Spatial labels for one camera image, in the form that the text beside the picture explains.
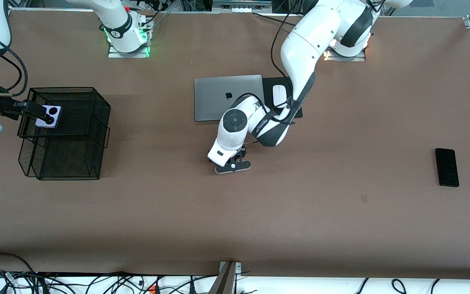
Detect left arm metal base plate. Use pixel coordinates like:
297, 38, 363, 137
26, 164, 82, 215
325, 48, 367, 62

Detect black mouse pad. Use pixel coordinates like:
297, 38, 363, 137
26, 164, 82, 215
262, 76, 303, 120

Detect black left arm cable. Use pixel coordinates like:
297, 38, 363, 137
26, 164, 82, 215
235, 0, 301, 125

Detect grey metal camera post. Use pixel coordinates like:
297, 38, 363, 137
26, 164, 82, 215
208, 261, 242, 294

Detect lilac flip phone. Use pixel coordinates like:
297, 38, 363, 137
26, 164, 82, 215
35, 105, 62, 129

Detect black looped floor cable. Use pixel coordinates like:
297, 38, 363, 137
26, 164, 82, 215
0, 252, 35, 273

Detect black wire mesh tray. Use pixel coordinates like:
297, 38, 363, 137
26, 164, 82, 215
17, 87, 111, 181

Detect grey closed laptop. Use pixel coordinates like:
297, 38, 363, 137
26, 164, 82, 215
194, 75, 266, 122

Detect black slab smartphone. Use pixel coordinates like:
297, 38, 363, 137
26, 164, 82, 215
435, 148, 460, 187

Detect black cable tangle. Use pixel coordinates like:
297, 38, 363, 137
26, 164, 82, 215
0, 269, 219, 294

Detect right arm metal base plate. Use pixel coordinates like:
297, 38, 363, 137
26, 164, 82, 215
108, 43, 151, 58

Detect white computer mouse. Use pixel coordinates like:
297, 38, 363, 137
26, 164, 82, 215
273, 85, 289, 107

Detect black table cable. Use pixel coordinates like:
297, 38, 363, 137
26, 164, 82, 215
253, 11, 301, 29

